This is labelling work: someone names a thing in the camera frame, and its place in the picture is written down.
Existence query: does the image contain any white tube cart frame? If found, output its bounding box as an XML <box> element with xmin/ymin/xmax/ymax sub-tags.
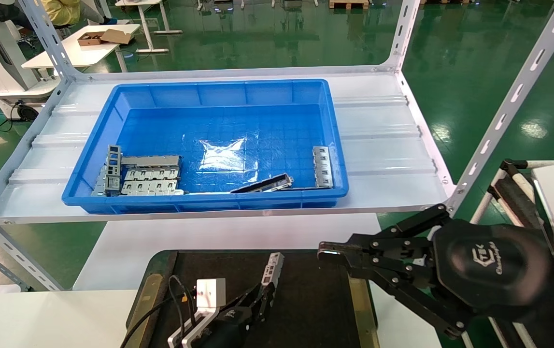
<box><xmin>487</xmin><ymin>159</ymin><xmax>554</xmax><ymax>232</ymax></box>

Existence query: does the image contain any person in yellow jacket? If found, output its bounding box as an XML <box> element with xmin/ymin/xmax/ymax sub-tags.
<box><xmin>43</xmin><ymin>0</ymin><xmax>82</xmax><ymax>27</ymax></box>

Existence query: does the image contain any grey upright metal bracket part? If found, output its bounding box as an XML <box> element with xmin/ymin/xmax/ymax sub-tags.
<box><xmin>104</xmin><ymin>144</ymin><xmax>123</xmax><ymax>194</ymax></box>

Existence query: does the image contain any dark long metal bracket part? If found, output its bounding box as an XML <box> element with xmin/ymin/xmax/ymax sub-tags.
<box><xmin>231</xmin><ymin>173</ymin><xmax>295</xmax><ymax>194</ymax></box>

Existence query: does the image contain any black tray container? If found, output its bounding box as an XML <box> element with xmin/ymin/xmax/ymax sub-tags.
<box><xmin>121</xmin><ymin>249</ymin><xmax>379</xmax><ymax>348</ymax></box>

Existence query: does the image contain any blue plastic bin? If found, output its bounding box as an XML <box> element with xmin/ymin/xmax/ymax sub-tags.
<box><xmin>62</xmin><ymin>79</ymin><xmax>350</xmax><ymax>215</ymax></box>

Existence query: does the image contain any clear plastic bag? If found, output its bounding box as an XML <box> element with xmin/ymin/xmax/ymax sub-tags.
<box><xmin>199</xmin><ymin>138</ymin><xmax>258</xmax><ymax>172</ymax></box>

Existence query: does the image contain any open cardboard box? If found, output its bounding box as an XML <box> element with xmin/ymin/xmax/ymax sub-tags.
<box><xmin>78</xmin><ymin>29</ymin><xmax>133</xmax><ymax>46</ymax></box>

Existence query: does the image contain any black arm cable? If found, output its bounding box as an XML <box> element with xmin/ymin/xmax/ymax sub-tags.
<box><xmin>121</xmin><ymin>275</ymin><xmax>198</xmax><ymax>348</ymax></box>

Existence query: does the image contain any grey long metal bracket part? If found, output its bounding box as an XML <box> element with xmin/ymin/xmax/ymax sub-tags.
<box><xmin>121</xmin><ymin>155</ymin><xmax>182</xmax><ymax>170</ymax></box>

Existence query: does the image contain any silver flat slotted metal part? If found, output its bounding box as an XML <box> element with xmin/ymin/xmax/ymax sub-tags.
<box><xmin>313</xmin><ymin>146</ymin><xmax>335</xmax><ymax>189</ymax></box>

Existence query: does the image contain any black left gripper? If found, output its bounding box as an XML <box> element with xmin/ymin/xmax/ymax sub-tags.
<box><xmin>199</xmin><ymin>283</ymin><xmax>276</xmax><ymax>348</ymax></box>

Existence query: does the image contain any white metal shelf rack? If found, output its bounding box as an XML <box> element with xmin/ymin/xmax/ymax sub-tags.
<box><xmin>0</xmin><ymin>0</ymin><xmax>554</xmax><ymax>293</ymax></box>

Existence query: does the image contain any white work table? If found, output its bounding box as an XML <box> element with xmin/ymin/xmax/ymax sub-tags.
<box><xmin>22</xmin><ymin>23</ymin><xmax>141</xmax><ymax>74</ymax></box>

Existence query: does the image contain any silver bracket with rectangular cutouts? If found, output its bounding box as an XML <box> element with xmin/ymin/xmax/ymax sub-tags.
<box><xmin>261</xmin><ymin>252</ymin><xmax>285</xmax><ymax>290</ymax></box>

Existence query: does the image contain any white desk with legs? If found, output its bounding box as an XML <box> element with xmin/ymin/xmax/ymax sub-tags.
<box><xmin>115</xmin><ymin>0</ymin><xmax>183</xmax><ymax>53</ymax></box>

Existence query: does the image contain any grey small metal bracket part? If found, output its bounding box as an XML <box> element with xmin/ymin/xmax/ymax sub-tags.
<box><xmin>92</xmin><ymin>167</ymin><xmax>108</xmax><ymax>196</ymax></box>

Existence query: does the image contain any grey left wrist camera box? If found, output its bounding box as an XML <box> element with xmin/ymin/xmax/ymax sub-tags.
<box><xmin>168</xmin><ymin>278</ymin><xmax>227</xmax><ymax>348</ymax></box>

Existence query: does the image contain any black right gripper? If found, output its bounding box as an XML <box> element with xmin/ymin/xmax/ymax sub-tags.
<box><xmin>318</xmin><ymin>204</ymin><xmax>554</xmax><ymax>348</ymax></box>

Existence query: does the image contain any silver slotted metal bracket part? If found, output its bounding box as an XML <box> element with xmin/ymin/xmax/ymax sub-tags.
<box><xmin>125</xmin><ymin>168</ymin><xmax>181</xmax><ymax>182</ymax></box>
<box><xmin>121</xmin><ymin>180</ymin><xmax>185</xmax><ymax>196</ymax></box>

